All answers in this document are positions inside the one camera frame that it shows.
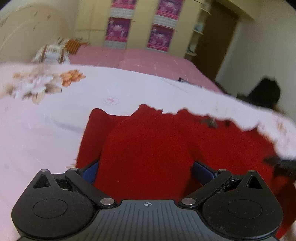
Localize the cream corner shelf unit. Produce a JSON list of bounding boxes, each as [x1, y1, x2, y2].
[[185, 1, 213, 61]]

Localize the striped small garment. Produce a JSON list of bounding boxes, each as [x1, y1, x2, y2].
[[178, 78, 190, 84]]

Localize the dark wooden door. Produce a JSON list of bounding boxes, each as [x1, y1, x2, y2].
[[192, 1, 239, 81]]

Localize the floral white pillow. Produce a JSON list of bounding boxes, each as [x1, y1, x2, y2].
[[31, 45, 70, 64]]

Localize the white floral bed sheet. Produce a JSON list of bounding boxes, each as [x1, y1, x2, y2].
[[1, 63, 295, 240]]

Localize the upper left purple poster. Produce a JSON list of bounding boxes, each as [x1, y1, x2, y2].
[[111, 0, 137, 9]]

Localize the cream bed headboard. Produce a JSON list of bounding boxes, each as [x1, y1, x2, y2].
[[1, 3, 71, 63]]

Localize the red knit sweater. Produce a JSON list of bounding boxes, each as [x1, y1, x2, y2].
[[76, 104, 295, 237]]

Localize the pink mattress cover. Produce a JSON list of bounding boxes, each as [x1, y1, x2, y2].
[[69, 46, 222, 93]]

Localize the cream wardrobe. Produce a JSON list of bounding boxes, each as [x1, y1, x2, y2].
[[74, 1, 203, 58]]

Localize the lower right purple poster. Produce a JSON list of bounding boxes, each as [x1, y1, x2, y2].
[[147, 24, 174, 52]]

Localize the upper right purple poster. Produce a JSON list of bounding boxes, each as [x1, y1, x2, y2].
[[156, 0, 184, 20]]

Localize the lower left purple poster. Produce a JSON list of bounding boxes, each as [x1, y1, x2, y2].
[[105, 18, 131, 43]]

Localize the orange checked pillow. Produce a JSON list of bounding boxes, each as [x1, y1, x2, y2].
[[56, 38, 89, 54]]

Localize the black chair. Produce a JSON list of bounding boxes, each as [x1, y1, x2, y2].
[[236, 77, 281, 110]]

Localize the purple poster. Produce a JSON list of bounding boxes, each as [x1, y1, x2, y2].
[[147, 24, 174, 52], [111, 0, 137, 9], [105, 18, 131, 43], [156, 0, 184, 20]]

